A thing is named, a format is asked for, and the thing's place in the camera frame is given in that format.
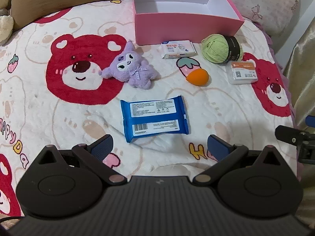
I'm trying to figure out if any small white wipes pack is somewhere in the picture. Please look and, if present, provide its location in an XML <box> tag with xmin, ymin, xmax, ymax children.
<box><xmin>161</xmin><ymin>40</ymin><xmax>197</xmax><ymax>60</ymax></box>

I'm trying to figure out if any green yarn ball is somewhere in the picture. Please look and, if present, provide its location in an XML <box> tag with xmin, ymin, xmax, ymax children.
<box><xmin>201</xmin><ymin>34</ymin><xmax>244</xmax><ymax>63</ymax></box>

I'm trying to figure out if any clear orange-label plastic box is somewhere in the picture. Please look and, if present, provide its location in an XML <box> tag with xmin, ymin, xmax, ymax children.
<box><xmin>226</xmin><ymin>60</ymin><xmax>259</xmax><ymax>85</ymax></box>

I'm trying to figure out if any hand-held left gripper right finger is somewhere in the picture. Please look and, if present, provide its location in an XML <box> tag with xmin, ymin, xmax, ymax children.
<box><xmin>192</xmin><ymin>134</ymin><xmax>282</xmax><ymax>187</ymax></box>

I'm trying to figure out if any purple plush toy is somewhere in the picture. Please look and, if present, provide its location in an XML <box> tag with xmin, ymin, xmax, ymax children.
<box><xmin>98</xmin><ymin>41</ymin><xmax>161</xmax><ymax>89</ymax></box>

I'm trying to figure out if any pink cardboard box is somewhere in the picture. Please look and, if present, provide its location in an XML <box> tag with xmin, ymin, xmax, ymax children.
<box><xmin>131</xmin><ymin>0</ymin><xmax>245</xmax><ymax>46</ymax></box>

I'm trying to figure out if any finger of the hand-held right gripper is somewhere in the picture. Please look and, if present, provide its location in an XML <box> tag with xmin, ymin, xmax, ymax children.
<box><xmin>275</xmin><ymin>125</ymin><xmax>315</xmax><ymax>165</ymax></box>

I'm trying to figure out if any golden satin cloth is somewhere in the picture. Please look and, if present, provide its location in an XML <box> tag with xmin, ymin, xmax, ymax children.
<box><xmin>283</xmin><ymin>17</ymin><xmax>315</xmax><ymax>129</ymax></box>

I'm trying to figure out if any orange makeup sponge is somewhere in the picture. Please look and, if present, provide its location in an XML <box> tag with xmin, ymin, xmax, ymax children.
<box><xmin>186</xmin><ymin>69</ymin><xmax>209</xmax><ymax>85</ymax></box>

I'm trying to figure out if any blue wet wipes pack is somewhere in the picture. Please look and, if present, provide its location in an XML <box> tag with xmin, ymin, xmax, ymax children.
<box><xmin>120</xmin><ymin>95</ymin><xmax>191</xmax><ymax>143</ymax></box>

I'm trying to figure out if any black cable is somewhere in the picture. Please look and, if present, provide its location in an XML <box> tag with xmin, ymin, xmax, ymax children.
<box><xmin>0</xmin><ymin>216</ymin><xmax>25</xmax><ymax>227</ymax></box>

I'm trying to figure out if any grey rabbit plush toy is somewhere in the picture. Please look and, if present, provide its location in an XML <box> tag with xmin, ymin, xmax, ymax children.
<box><xmin>0</xmin><ymin>0</ymin><xmax>14</xmax><ymax>46</ymax></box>

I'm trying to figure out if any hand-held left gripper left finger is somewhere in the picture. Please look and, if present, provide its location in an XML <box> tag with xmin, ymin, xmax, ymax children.
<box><xmin>34</xmin><ymin>134</ymin><xmax>127</xmax><ymax>185</ymax></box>

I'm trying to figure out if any bear printed blanket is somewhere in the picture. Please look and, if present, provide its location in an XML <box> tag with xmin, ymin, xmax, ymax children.
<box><xmin>0</xmin><ymin>0</ymin><xmax>300</xmax><ymax>227</ymax></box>

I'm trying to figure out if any pink patterned pillow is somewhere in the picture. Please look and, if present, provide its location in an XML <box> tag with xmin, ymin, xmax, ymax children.
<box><xmin>217</xmin><ymin>0</ymin><xmax>305</xmax><ymax>36</ymax></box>

